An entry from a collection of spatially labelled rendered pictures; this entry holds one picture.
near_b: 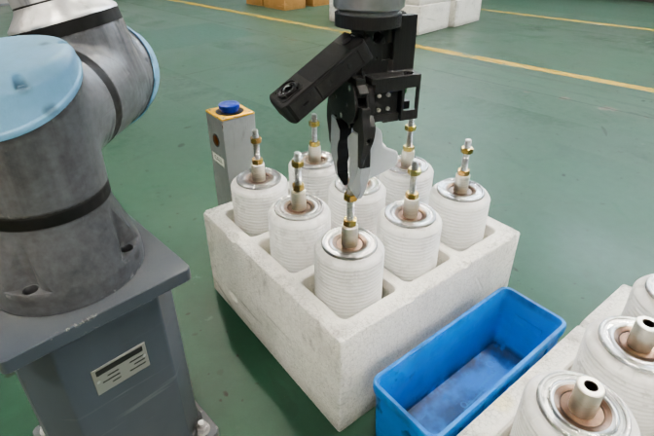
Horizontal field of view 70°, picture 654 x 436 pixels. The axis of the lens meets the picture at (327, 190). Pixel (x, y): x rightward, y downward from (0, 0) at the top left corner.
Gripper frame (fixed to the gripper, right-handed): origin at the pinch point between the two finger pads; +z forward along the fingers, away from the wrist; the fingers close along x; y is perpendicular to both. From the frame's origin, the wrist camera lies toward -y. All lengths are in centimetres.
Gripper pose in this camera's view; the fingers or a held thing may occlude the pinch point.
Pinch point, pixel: (345, 182)
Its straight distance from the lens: 58.6
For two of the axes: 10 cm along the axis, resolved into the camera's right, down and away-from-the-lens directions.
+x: -4.0, -4.5, 8.0
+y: 9.2, -2.0, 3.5
